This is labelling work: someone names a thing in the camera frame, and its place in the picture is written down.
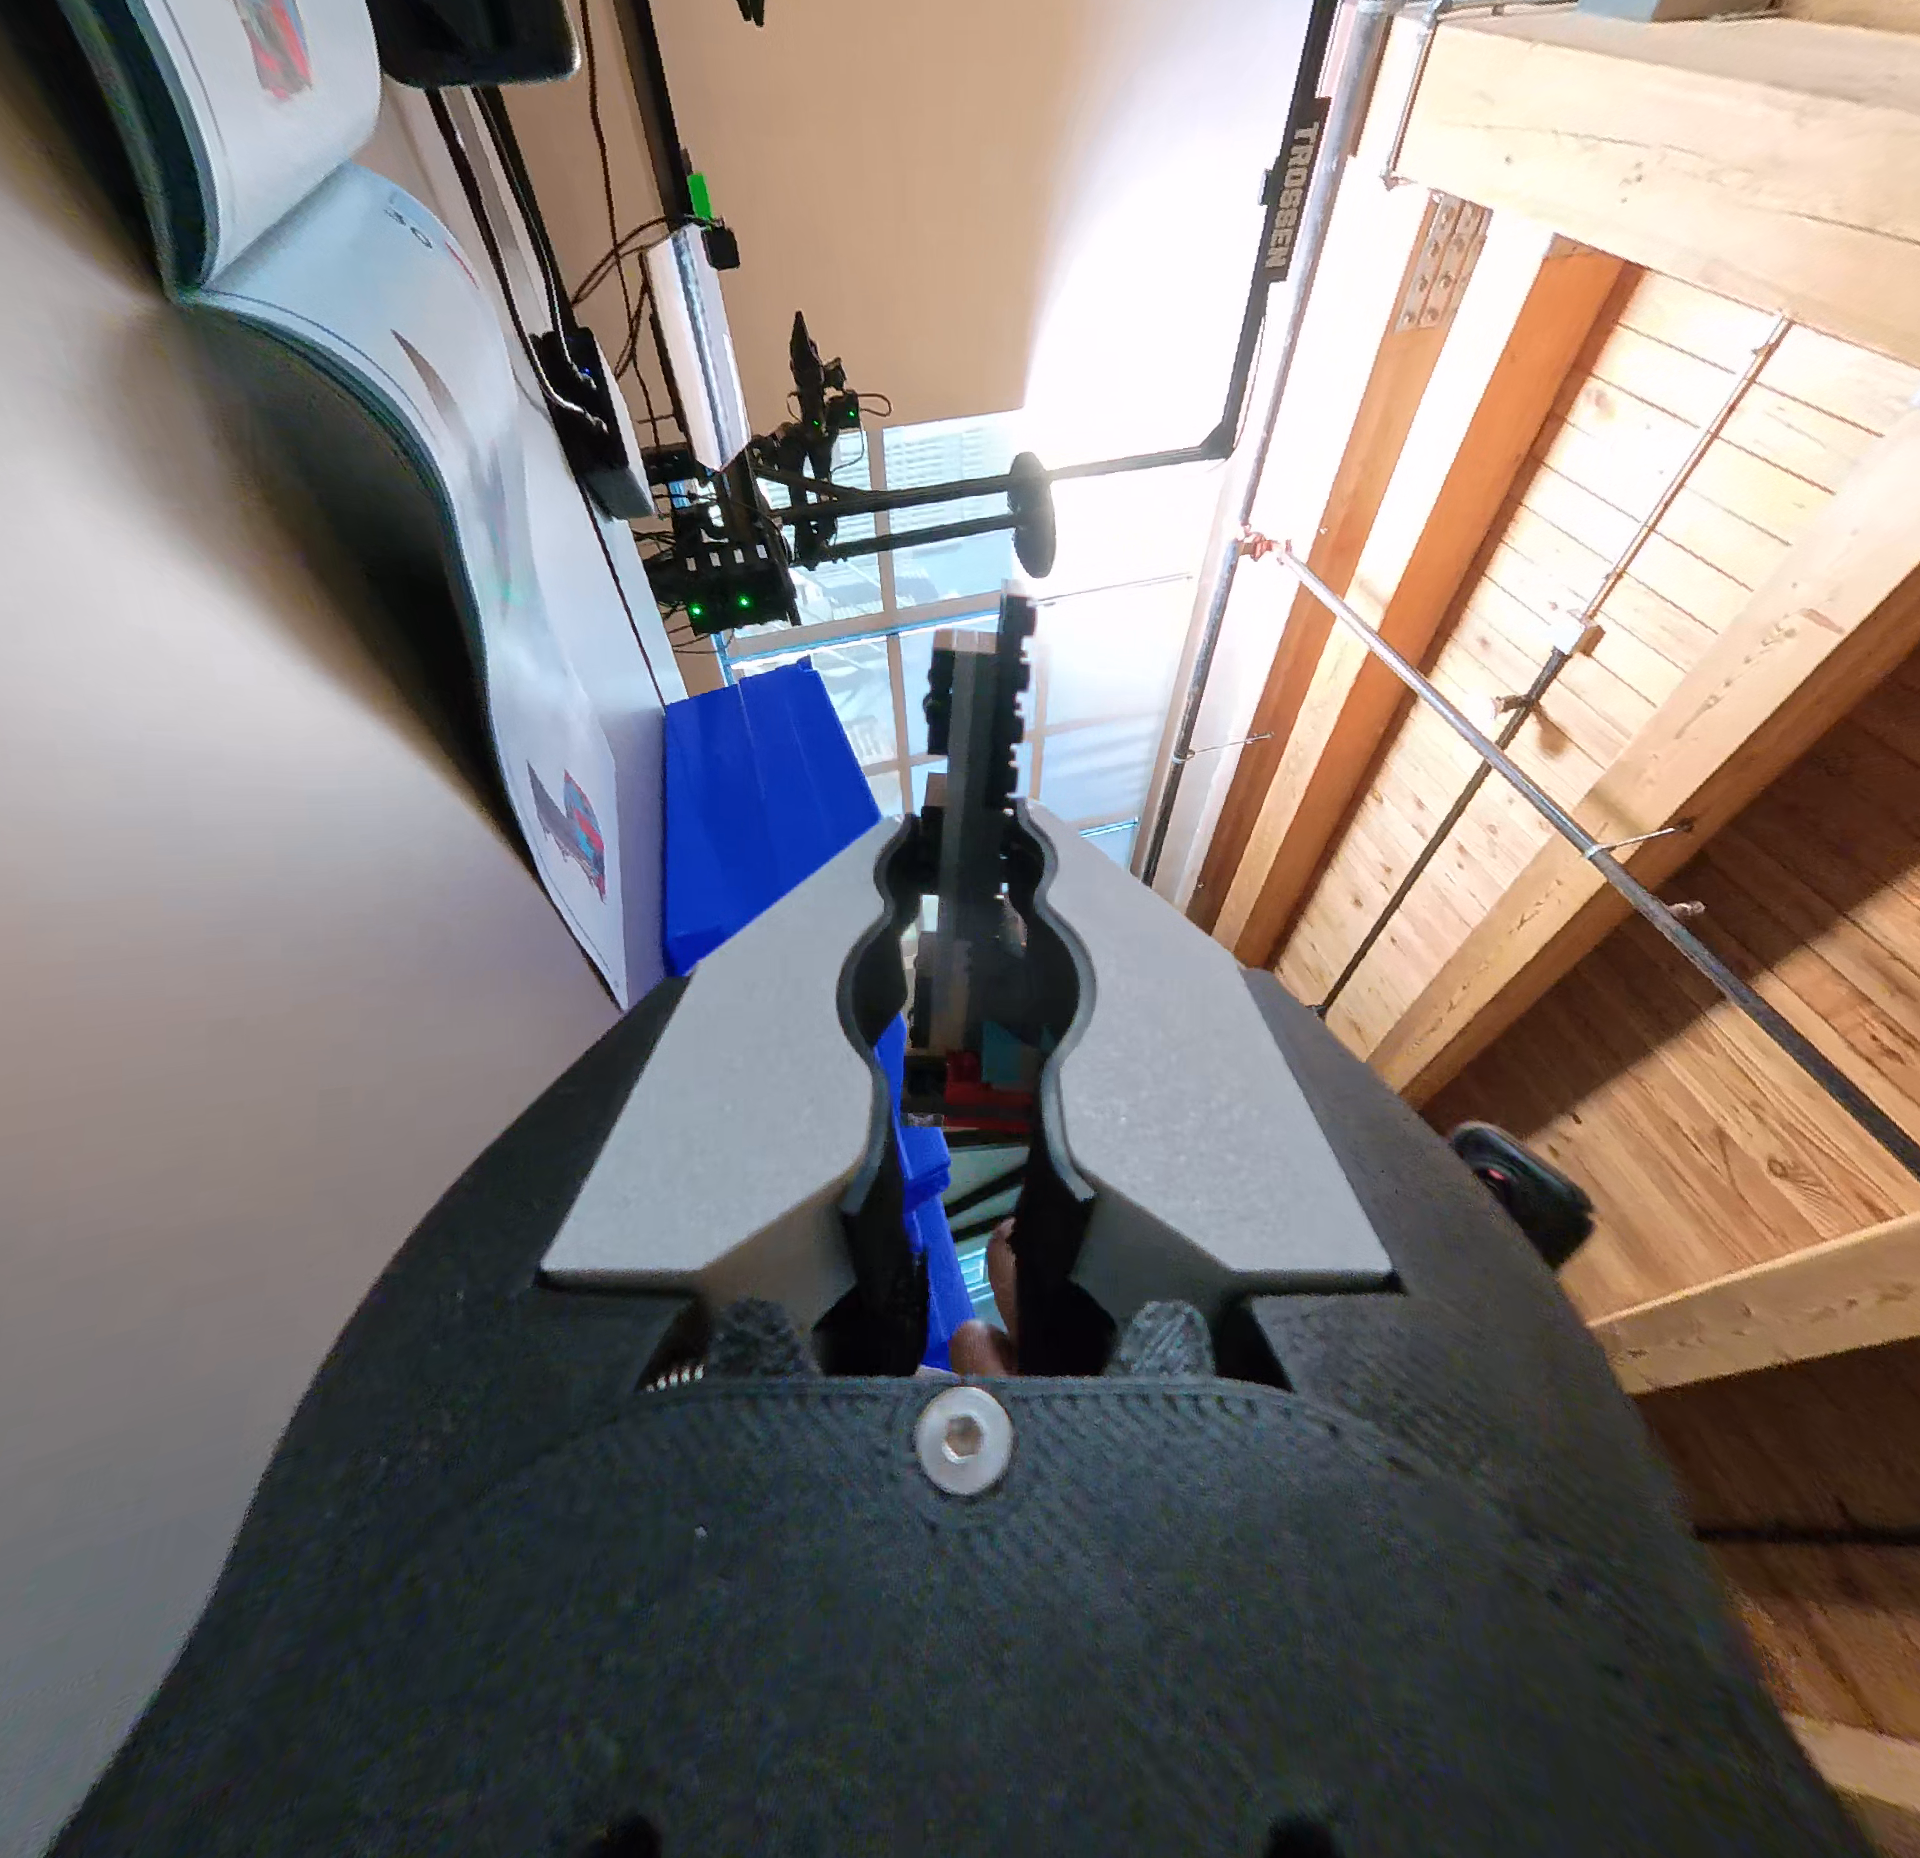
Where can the silver ceiling pipe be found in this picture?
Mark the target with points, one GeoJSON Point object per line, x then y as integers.
{"type": "Point", "coordinates": [1595, 838]}

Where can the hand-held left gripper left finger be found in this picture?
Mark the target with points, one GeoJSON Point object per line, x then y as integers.
{"type": "Point", "coordinates": [708, 1138]}

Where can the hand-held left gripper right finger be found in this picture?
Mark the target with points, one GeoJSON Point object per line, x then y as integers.
{"type": "Point", "coordinates": [1217, 1138]}

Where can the toy brick truck model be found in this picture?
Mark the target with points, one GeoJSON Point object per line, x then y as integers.
{"type": "Point", "coordinates": [976, 750]}

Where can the person's left hand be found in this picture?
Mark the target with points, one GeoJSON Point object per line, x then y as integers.
{"type": "Point", "coordinates": [991, 1343]}

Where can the computer monitor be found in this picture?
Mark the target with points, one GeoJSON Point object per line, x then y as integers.
{"type": "Point", "coordinates": [708, 341]}

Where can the perforated metal bracket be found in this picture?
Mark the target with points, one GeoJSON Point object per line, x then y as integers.
{"type": "Point", "coordinates": [1442, 261]}

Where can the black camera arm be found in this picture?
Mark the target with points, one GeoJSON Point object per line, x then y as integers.
{"type": "Point", "coordinates": [818, 388]}

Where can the blue plastic bin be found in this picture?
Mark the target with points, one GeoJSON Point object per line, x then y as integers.
{"type": "Point", "coordinates": [751, 811]}

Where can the black equipment box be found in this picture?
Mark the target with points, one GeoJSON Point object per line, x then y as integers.
{"type": "Point", "coordinates": [736, 568]}

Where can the large grid window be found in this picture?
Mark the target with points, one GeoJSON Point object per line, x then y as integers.
{"type": "Point", "coordinates": [962, 598]}

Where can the grey desk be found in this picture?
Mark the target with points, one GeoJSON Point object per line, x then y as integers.
{"type": "Point", "coordinates": [226, 989]}

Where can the black rod spot lamp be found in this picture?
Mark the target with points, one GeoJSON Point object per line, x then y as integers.
{"type": "Point", "coordinates": [1448, 838]}

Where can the open instruction booklet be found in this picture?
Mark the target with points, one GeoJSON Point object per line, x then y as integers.
{"type": "Point", "coordinates": [362, 314]}

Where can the grey power adapter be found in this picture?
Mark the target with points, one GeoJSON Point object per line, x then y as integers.
{"type": "Point", "coordinates": [623, 486]}

